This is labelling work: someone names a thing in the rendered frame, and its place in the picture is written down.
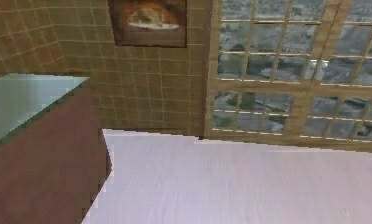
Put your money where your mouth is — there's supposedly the brown cabinet with green top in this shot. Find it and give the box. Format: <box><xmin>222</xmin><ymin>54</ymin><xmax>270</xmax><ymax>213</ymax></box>
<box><xmin>0</xmin><ymin>72</ymin><xmax>113</xmax><ymax>224</ymax></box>

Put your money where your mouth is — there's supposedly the wooden lattice window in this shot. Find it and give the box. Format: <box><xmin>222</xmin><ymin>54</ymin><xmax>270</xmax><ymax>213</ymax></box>
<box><xmin>203</xmin><ymin>0</ymin><xmax>372</xmax><ymax>154</ymax></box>

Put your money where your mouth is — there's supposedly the brown framed food picture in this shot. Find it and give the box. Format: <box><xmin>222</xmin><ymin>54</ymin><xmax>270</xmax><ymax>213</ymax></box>
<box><xmin>107</xmin><ymin>0</ymin><xmax>189</xmax><ymax>49</ymax></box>

